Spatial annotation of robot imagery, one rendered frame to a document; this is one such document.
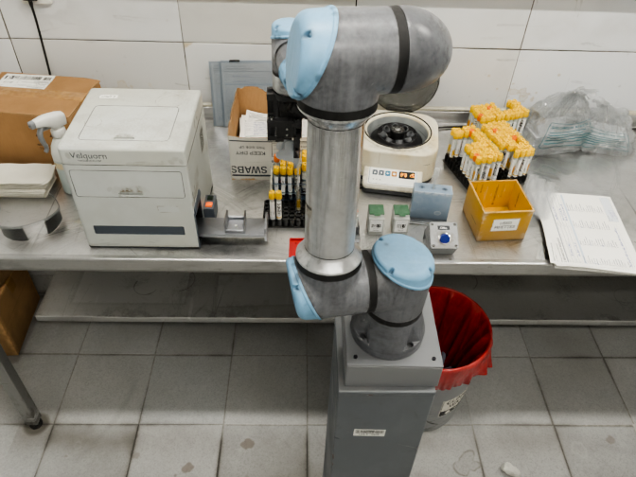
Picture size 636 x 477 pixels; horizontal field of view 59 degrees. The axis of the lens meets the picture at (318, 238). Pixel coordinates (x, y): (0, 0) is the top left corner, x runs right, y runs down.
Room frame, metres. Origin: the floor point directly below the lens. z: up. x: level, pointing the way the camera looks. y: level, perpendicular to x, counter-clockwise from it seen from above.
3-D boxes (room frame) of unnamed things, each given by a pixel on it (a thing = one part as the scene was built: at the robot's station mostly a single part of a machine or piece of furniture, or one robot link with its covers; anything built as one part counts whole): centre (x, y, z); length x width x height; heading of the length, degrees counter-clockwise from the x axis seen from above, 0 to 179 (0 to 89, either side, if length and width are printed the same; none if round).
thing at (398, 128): (1.44, -0.22, 0.97); 0.15 x 0.15 x 0.07
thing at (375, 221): (1.13, -0.15, 0.91); 0.05 x 0.04 x 0.07; 2
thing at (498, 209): (1.17, -0.47, 0.93); 0.13 x 0.13 x 0.10; 7
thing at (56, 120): (1.25, 0.69, 1.00); 0.09 x 0.08 x 0.24; 2
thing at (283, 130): (1.17, 0.09, 1.19); 0.09 x 0.08 x 0.12; 93
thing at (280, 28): (1.17, 0.08, 1.35); 0.09 x 0.08 x 0.11; 13
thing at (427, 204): (1.19, -0.30, 0.92); 0.10 x 0.07 x 0.10; 84
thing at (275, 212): (1.17, 0.06, 0.93); 0.17 x 0.09 x 0.11; 93
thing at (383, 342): (0.73, -0.15, 1.00); 0.15 x 0.15 x 0.10
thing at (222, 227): (1.08, 0.23, 0.92); 0.21 x 0.07 x 0.05; 92
